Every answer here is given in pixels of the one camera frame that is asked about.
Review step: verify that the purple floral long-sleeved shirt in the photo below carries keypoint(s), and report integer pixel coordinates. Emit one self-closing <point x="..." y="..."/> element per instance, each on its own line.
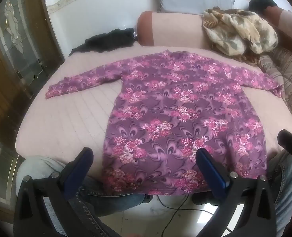
<point x="185" y="116"/>

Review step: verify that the wooden door with glass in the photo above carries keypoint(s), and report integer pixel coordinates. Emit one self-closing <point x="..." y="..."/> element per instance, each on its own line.
<point x="17" y="54"/>

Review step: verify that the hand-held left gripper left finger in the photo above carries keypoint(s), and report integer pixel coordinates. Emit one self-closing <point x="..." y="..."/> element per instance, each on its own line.
<point x="75" y="171"/>

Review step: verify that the bed with pink sheet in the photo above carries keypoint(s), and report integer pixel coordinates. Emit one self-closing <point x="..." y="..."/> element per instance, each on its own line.
<point x="74" y="118"/>

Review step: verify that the beige floral blanket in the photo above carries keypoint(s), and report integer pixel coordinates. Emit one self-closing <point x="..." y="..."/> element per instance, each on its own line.
<point x="239" y="32"/>

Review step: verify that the black cloth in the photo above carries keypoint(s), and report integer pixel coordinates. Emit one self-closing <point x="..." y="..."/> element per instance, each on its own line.
<point x="106" y="40"/>

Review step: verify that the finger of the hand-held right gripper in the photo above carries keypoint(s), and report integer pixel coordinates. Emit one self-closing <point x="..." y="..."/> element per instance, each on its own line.
<point x="288" y="142"/>

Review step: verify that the person's right jeans leg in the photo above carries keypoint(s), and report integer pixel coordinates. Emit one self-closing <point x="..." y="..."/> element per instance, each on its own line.
<point x="288" y="197"/>

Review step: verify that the pink bolster pillow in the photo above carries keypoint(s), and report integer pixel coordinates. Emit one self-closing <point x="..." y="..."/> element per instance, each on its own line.
<point x="175" y="29"/>

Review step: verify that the striped patterned cushion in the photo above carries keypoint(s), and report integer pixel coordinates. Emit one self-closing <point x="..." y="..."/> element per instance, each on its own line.
<point x="288" y="74"/>

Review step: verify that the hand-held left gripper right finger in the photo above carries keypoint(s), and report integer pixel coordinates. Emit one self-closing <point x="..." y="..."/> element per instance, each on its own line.
<point x="213" y="174"/>

